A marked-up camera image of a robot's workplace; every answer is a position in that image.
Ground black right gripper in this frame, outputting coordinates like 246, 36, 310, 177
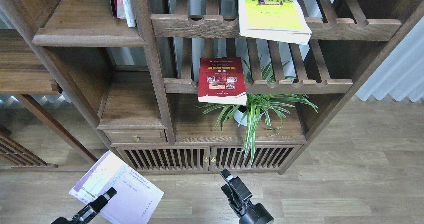
221, 169, 274, 224

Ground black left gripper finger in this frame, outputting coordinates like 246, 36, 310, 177
52, 187, 117, 224

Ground white lavender book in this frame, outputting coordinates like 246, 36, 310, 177
69, 151, 164, 224

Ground white plant pot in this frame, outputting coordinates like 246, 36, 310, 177
232, 105, 265, 126

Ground brass drawer knob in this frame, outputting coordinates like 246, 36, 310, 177
133, 134, 140, 142

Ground green spider plant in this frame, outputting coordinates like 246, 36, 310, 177
197, 57, 318, 164

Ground dark wooden bookshelf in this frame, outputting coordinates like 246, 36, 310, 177
1, 0, 423, 174

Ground yellow green book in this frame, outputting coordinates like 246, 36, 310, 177
238, 0, 312, 45

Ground white curtain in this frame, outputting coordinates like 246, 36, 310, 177
355, 18, 424, 102

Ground white upright book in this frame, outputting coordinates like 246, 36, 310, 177
117, 0, 136, 27

